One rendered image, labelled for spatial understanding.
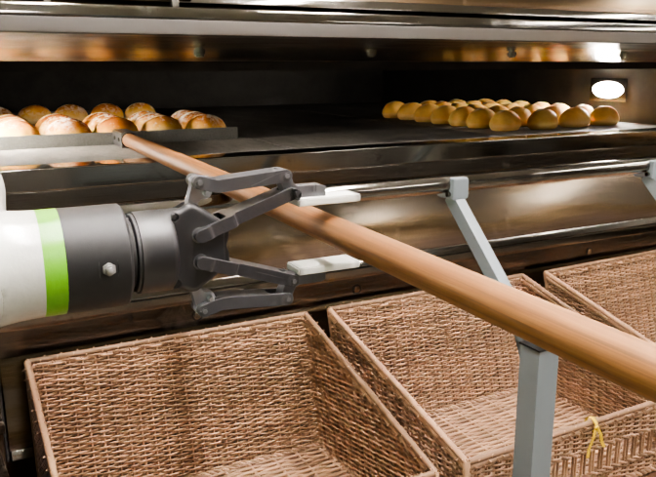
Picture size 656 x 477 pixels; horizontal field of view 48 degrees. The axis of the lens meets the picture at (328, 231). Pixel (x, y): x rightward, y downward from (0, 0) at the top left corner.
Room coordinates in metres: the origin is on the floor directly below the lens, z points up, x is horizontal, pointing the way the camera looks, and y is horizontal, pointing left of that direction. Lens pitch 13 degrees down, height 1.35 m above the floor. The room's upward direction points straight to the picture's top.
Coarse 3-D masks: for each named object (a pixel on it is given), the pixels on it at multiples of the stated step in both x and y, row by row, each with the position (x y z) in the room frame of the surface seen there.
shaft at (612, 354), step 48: (144, 144) 1.38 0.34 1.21; (240, 192) 0.92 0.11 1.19; (336, 240) 0.69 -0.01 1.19; (384, 240) 0.63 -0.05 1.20; (432, 288) 0.55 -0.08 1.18; (480, 288) 0.51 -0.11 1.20; (528, 336) 0.45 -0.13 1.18; (576, 336) 0.42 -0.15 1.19; (624, 336) 0.40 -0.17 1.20; (624, 384) 0.39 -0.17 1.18
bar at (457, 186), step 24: (528, 168) 1.28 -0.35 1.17; (552, 168) 1.30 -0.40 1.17; (576, 168) 1.33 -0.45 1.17; (600, 168) 1.35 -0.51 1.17; (624, 168) 1.38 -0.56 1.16; (648, 168) 1.41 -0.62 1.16; (360, 192) 1.11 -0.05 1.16; (384, 192) 1.13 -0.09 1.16; (408, 192) 1.15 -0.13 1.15; (432, 192) 1.18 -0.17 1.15; (456, 192) 1.18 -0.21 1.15; (456, 216) 1.18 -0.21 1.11; (480, 240) 1.14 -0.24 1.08; (480, 264) 1.12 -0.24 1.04; (528, 360) 1.01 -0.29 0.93; (552, 360) 1.00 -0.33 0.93; (528, 384) 1.00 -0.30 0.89; (552, 384) 1.00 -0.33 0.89; (528, 408) 1.00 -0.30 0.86; (552, 408) 1.00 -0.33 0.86; (528, 432) 1.00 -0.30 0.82; (552, 432) 1.01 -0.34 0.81; (528, 456) 1.00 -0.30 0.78
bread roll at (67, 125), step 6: (60, 120) 1.60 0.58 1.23; (66, 120) 1.60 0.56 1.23; (72, 120) 1.61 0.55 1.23; (78, 120) 1.62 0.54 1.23; (48, 126) 1.59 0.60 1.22; (54, 126) 1.59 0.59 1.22; (60, 126) 1.59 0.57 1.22; (66, 126) 1.59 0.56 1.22; (72, 126) 1.60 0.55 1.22; (78, 126) 1.60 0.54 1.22; (84, 126) 1.62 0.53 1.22; (48, 132) 1.58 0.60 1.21; (54, 132) 1.58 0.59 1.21; (60, 132) 1.58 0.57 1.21; (66, 132) 1.58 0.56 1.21; (72, 132) 1.59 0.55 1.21; (78, 132) 1.60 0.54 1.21; (84, 132) 1.61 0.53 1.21; (90, 132) 1.62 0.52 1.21
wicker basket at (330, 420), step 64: (256, 320) 1.39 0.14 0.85; (64, 384) 1.21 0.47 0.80; (128, 384) 1.25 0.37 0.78; (256, 384) 1.36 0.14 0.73; (320, 384) 1.38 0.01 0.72; (64, 448) 1.17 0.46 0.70; (128, 448) 1.22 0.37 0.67; (192, 448) 1.27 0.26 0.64; (256, 448) 1.32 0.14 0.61; (320, 448) 1.36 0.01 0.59; (384, 448) 1.16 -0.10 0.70
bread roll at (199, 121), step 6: (204, 114) 1.75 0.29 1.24; (210, 114) 1.75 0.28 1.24; (192, 120) 1.73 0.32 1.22; (198, 120) 1.73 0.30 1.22; (204, 120) 1.73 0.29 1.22; (210, 120) 1.74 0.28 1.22; (216, 120) 1.75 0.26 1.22; (222, 120) 1.77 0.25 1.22; (186, 126) 1.73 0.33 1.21; (192, 126) 1.72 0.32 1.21; (198, 126) 1.72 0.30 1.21; (204, 126) 1.73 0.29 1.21; (210, 126) 1.73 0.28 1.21; (216, 126) 1.74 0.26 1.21; (222, 126) 1.75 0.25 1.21
